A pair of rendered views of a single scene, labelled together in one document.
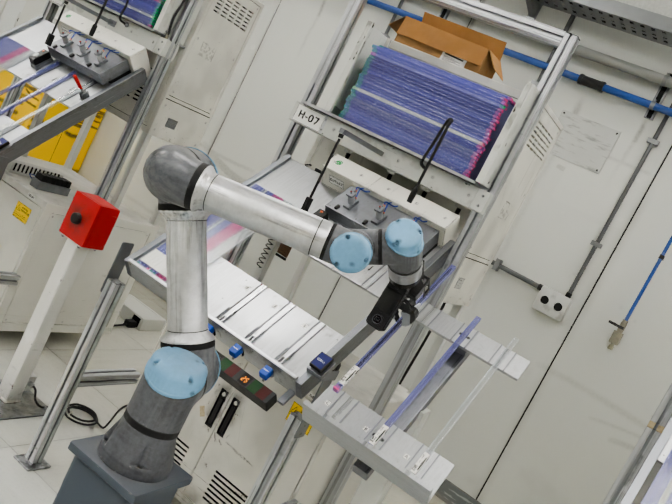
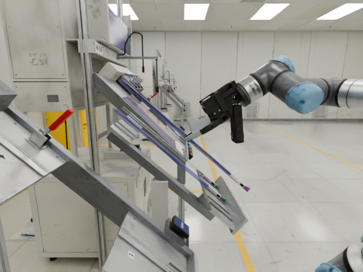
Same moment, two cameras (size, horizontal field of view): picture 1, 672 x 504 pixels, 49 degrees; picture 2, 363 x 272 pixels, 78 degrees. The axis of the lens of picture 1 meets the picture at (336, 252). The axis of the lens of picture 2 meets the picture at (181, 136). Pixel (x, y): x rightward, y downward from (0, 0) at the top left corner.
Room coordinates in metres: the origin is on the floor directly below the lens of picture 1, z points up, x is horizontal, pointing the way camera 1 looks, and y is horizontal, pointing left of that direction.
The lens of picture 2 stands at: (2.05, 0.36, 1.13)
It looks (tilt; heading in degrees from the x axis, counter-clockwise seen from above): 12 degrees down; 243
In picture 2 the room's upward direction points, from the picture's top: straight up
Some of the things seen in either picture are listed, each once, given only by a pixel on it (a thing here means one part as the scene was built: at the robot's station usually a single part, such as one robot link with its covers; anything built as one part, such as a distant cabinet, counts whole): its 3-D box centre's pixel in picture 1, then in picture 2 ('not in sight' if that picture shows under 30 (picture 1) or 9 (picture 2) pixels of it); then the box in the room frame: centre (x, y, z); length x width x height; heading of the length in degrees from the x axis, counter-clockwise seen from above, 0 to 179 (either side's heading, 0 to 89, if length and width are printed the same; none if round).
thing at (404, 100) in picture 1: (426, 111); not in sight; (2.39, -0.05, 1.52); 0.51 x 0.13 x 0.27; 63
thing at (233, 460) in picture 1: (266, 425); not in sight; (2.53, -0.06, 0.31); 0.70 x 0.65 x 0.62; 63
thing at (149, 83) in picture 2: not in sight; (155, 96); (0.24, -4.50, 0.95); 1.36 x 0.82 x 1.90; 153
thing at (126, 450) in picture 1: (144, 438); not in sight; (1.40, 0.17, 0.60); 0.15 x 0.15 x 0.10
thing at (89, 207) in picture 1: (51, 301); not in sight; (2.45, 0.80, 0.39); 0.24 x 0.24 x 0.78; 63
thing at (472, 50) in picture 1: (468, 49); not in sight; (2.71, -0.10, 1.82); 0.68 x 0.30 x 0.20; 63
